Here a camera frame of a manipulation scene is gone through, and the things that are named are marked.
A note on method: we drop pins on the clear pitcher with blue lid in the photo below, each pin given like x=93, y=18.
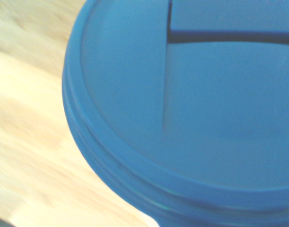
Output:
x=194, y=106

